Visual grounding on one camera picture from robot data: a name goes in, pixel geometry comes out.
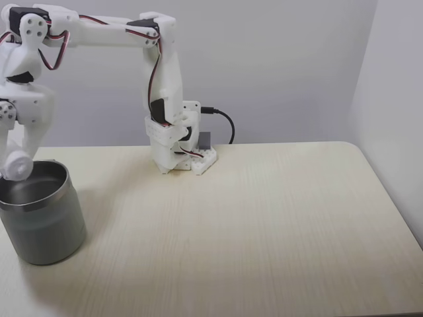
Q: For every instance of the grey block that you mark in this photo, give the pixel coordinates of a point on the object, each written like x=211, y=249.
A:
x=205, y=140

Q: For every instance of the steel cup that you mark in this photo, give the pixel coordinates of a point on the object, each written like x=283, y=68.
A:
x=39, y=214

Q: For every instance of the white gauze dressing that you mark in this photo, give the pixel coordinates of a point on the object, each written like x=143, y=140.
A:
x=17, y=166

